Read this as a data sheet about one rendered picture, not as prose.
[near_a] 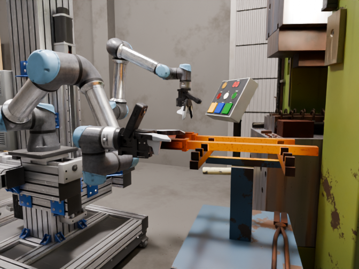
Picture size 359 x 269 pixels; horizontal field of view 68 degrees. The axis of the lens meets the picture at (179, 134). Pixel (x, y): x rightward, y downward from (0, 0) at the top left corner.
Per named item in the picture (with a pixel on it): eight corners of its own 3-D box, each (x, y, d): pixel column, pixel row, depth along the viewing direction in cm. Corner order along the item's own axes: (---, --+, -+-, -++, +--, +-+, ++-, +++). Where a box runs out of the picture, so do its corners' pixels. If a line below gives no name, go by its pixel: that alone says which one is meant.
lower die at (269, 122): (274, 133, 118) (274, 114, 117) (263, 128, 138) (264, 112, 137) (374, 134, 115) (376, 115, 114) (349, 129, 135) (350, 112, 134)
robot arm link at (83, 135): (86, 148, 94) (85, 124, 93) (114, 149, 91) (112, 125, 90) (71, 152, 87) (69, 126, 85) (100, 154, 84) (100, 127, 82)
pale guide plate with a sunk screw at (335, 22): (336, 62, 88) (340, 8, 86) (324, 65, 97) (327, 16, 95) (342, 62, 88) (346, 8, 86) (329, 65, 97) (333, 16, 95)
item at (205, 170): (202, 175, 166) (202, 167, 166) (202, 173, 172) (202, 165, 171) (275, 177, 163) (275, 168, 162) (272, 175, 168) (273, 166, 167)
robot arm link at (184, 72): (180, 65, 177) (192, 64, 175) (180, 82, 178) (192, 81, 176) (177, 63, 169) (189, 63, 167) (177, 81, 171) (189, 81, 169)
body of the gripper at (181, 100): (180, 107, 181) (180, 88, 179) (192, 107, 178) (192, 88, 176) (176, 107, 174) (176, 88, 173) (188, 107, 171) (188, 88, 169)
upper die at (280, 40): (278, 50, 114) (279, 27, 113) (266, 57, 134) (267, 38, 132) (382, 49, 110) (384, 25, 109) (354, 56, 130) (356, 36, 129)
